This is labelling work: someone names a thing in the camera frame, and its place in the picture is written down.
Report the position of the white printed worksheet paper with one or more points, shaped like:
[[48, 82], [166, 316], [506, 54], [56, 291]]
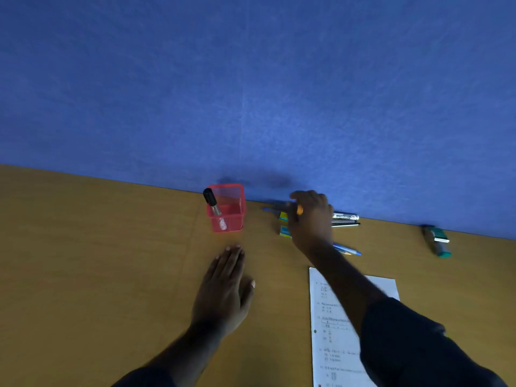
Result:
[[332, 342]]

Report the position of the black marker with silver barrel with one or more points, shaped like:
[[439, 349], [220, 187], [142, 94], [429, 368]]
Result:
[[212, 200]]

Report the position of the thin black pen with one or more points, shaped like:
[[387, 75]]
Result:
[[346, 224]]

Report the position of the person's left forearm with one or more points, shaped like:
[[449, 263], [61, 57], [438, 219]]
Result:
[[181, 356]]

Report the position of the dark blue pen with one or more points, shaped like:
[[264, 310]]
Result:
[[276, 208]]

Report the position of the green and grey stapler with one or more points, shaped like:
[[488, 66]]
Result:
[[437, 239]]

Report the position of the red mesh pen holder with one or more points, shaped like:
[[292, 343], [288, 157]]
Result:
[[227, 215]]

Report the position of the light blue ballpoint pen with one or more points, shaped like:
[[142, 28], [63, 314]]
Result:
[[347, 249]]

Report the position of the person's right hand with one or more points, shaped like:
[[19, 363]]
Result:
[[312, 225]]

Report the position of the person's left hand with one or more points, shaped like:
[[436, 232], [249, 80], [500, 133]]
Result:
[[221, 294]]

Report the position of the person's right fingers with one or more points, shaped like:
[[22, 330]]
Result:
[[308, 201]]

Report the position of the person's right forearm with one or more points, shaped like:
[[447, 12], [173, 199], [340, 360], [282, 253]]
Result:
[[375, 318]]

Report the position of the person's left thumb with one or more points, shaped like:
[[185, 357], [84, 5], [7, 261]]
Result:
[[248, 292]]

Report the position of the white marker with black cap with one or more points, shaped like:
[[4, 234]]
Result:
[[345, 216]]

